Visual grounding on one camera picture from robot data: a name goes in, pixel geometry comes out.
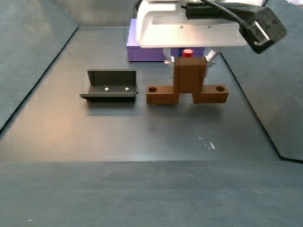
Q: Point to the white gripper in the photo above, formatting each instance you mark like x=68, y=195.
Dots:
x=163, y=28

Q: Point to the brown T-shaped block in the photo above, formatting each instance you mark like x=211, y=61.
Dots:
x=188, y=75

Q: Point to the purple base board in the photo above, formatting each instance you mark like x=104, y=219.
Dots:
x=152, y=55

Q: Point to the red peg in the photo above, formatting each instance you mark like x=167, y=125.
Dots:
x=187, y=53

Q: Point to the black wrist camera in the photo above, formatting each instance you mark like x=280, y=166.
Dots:
x=259, y=25

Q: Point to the black angle bracket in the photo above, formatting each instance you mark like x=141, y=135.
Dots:
x=111, y=84

